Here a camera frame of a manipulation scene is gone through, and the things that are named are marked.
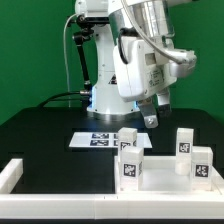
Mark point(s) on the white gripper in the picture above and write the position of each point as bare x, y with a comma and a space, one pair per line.
147, 74

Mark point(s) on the white square table top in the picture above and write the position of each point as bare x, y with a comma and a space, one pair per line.
157, 174

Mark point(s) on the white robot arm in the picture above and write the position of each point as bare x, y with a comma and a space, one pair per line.
142, 19

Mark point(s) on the white marker tag sheet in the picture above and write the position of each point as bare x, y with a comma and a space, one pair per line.
104, 139

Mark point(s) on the white U-shaped obstacle fence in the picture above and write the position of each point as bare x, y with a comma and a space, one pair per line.
122, 205

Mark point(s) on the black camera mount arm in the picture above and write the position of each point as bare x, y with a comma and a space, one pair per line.
80, 38

